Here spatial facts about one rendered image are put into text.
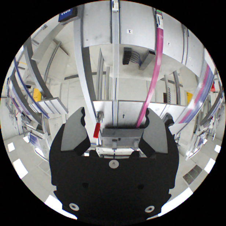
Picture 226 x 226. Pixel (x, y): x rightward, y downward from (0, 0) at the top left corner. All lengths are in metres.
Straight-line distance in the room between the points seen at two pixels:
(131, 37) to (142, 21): 0.07
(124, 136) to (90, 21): 0.43
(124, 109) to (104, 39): 0.24
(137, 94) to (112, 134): 1.80
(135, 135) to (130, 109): 0.13
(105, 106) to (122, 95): 1.73
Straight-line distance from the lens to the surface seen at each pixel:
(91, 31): 0.21
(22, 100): 0.88
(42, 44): 0.42
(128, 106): 0.26
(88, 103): 0.25
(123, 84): 2.04
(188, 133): 1.60
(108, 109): 0.27
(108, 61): 0.67
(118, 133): 0.35
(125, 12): 0.24
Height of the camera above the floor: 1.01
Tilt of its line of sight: 5 degrees up
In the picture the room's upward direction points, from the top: 179 degrees counter-clockwise
